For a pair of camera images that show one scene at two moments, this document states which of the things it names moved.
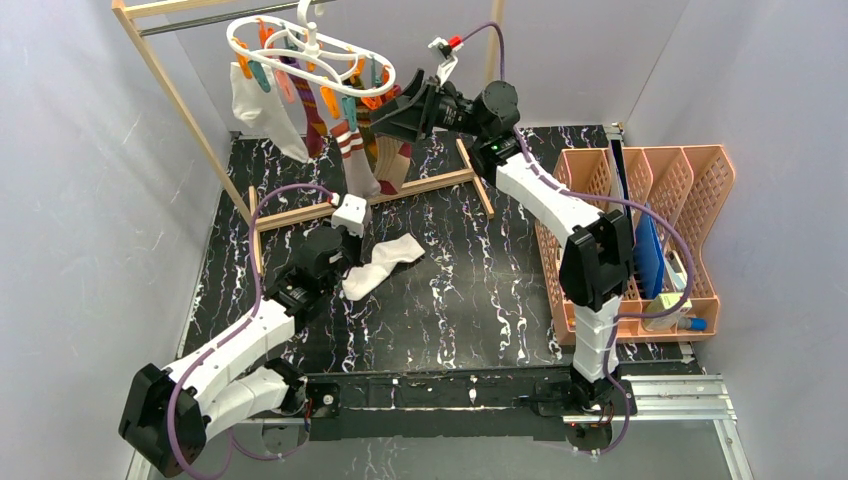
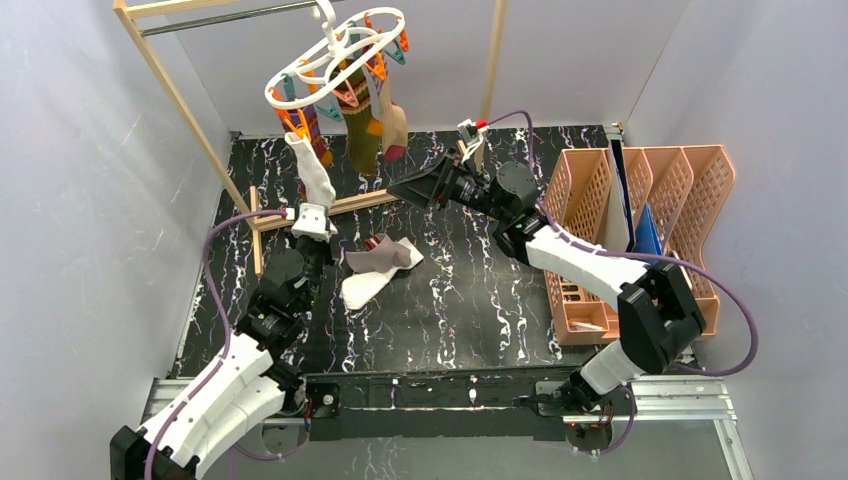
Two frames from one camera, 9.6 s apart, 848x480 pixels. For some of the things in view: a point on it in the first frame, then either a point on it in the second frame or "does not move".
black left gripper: x=346 y=248 -> x=312 y=245
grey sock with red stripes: x=360 y=177 -> x=382 y=255
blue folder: x=648 y=257 does not move
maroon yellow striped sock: x=315 y=126 -> x=304 y=120
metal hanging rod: x=152 y=30 does not move
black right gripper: x=425 y=107 -> x=448 y=187
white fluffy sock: x=265 y=112 -> x=319 y=187
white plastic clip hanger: x=299 y=48 -> x=319 y=70
